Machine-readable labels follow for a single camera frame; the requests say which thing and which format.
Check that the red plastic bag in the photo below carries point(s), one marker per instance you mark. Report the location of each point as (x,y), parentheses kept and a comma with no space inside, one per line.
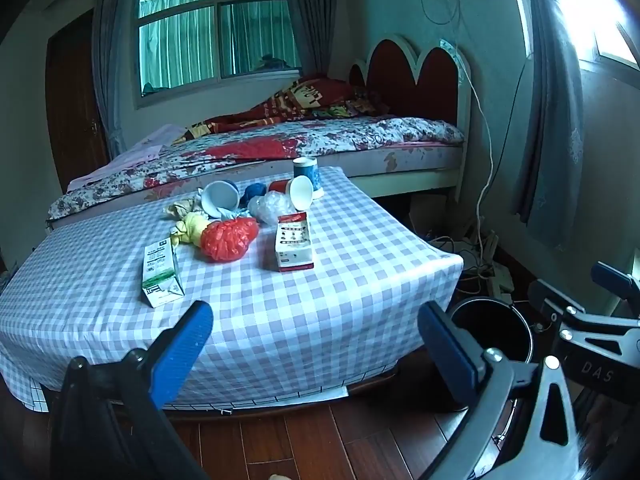
(227,240)

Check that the blue and white crumpled wrapper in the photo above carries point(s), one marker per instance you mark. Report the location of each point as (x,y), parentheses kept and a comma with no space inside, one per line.
(234,214)

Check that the light blue patterned paper cup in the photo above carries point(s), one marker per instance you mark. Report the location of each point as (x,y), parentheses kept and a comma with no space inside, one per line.
(306,172)

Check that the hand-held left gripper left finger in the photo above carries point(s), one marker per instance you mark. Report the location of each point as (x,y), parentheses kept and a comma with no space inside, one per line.
(185,350)

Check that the clear plastic bag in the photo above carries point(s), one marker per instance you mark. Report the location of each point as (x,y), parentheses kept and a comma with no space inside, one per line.
(272,206)

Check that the black trash bin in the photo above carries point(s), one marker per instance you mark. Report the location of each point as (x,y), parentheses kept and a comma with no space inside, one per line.
(500,335)

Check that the green and white milk carton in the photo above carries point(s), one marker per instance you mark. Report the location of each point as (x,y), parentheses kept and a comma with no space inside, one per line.
(160,275)

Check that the bright side window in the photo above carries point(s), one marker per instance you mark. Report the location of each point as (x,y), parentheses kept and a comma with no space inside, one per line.
(575,10)

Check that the pink cloth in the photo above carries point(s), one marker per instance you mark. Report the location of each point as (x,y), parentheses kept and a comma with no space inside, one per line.
(145,150)

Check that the cream cloth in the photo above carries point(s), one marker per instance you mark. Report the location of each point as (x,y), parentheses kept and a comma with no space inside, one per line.
(182,207)

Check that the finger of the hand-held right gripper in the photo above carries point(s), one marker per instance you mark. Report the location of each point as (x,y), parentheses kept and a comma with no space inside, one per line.
(550,300)
(612,277)

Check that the red printed blanket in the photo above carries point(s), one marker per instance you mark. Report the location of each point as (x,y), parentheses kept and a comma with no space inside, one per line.
(300,97)

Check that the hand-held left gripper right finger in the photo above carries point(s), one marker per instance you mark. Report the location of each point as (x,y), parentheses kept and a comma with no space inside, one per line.
(446,352)

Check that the red and white carton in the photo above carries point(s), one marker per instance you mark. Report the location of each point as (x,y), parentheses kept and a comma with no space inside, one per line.
(292,245)

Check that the floral bedsheet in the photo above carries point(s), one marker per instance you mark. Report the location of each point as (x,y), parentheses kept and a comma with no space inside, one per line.
(325,135)

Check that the yellow cloth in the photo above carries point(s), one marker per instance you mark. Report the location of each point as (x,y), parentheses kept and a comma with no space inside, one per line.
(192,227)

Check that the large framed window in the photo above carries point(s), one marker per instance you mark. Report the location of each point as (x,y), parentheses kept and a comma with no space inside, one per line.
(175,45)

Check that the brown wooden door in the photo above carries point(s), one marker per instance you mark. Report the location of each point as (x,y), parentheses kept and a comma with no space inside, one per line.
(75,100)

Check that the white bed with red headboard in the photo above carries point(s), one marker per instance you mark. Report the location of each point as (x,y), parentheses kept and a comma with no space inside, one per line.
(415,77)

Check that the grey patterned curtain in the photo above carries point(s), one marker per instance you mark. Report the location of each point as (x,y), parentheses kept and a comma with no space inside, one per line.
(555,135)

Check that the red paper cup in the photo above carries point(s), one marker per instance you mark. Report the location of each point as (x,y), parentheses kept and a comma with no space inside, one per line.
(300,192)

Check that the blue crumpled cloth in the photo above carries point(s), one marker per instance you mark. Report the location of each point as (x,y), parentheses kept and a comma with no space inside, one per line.
(255,191)

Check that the dark blue paper cup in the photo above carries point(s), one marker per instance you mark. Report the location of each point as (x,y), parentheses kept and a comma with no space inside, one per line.
(220,195)

